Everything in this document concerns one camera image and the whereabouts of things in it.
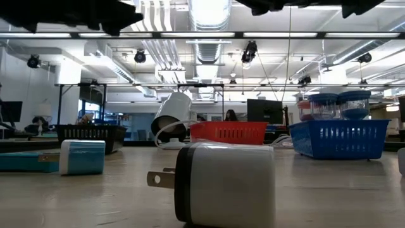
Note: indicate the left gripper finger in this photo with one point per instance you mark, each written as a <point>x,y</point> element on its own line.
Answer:
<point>110,28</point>
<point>123,12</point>

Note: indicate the white cylindrical lamp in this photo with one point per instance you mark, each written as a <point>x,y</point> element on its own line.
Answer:
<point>174,106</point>

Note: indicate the pink hourglass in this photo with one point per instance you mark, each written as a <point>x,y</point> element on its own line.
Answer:
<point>303,109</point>

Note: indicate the teal power bank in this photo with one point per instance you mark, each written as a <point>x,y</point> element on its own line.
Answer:
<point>22,163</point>

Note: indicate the white charger black band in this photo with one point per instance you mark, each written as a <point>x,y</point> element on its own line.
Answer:
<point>228,187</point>

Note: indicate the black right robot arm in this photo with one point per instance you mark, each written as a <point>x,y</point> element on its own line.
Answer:
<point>357,6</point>

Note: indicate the black ceiling spotlight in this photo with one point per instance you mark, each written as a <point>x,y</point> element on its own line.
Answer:
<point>304,79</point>
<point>140,56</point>
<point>365,57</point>
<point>33,61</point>
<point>250,52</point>

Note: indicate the black background monitor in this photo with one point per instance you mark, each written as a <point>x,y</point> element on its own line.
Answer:
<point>11,111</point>
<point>402,109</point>
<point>264,111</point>

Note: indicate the black plastic basket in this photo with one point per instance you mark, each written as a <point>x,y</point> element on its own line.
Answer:
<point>91,133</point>

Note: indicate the person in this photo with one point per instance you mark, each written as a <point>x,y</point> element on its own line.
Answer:
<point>38,122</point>
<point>231,115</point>

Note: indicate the red plastic basket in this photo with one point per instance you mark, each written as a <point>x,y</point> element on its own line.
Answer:
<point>228,131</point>

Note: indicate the teal white USB charger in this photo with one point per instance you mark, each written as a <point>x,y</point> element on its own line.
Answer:
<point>82,158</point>

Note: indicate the blue plastic basket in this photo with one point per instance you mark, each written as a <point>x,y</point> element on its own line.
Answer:
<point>338,139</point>

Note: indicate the black aluminium rig frame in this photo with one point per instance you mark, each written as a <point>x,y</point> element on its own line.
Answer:
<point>239,35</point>

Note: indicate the silver ventilation duct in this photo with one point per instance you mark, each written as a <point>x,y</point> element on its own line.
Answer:
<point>209,19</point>

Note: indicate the black background rig frame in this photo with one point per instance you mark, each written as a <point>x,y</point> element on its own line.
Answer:
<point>59,104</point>

